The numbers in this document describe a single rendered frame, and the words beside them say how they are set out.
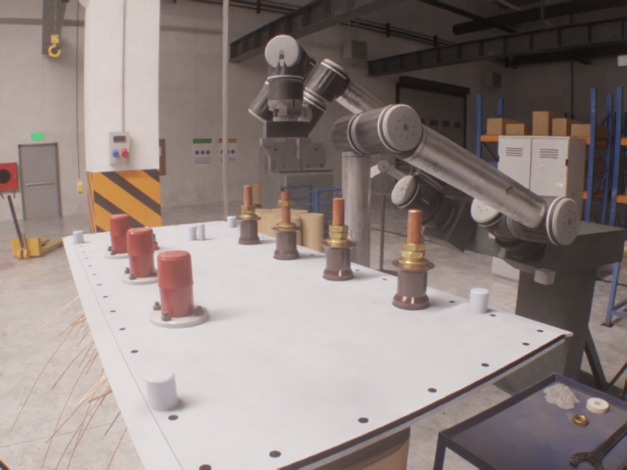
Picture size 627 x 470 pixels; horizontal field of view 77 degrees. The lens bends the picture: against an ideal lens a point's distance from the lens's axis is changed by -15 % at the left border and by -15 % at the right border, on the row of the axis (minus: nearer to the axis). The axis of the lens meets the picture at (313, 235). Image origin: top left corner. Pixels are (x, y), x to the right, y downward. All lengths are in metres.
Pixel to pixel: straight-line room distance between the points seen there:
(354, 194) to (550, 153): 4.36
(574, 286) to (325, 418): 2.53
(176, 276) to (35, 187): 13.46
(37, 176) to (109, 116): 8.32
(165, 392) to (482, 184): 1.29
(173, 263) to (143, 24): 5.69
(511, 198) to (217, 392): 1.34
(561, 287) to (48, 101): 13.54
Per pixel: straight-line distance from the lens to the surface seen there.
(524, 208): 1.80
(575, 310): 3.04
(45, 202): 14.31
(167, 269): 0.89
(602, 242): 2.78
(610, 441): 1.55
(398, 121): 1.38
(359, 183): 1.58
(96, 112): 6.13
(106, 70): 6.22
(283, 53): 1.37
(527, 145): 5.91
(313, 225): 6.50
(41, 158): 14.26
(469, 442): 1.42
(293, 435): 0.56
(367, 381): 0.68
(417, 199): 2.60
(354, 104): 2.30
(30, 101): 14.42
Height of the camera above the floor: 1.69
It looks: 10 degrees down
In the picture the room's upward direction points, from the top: straight up
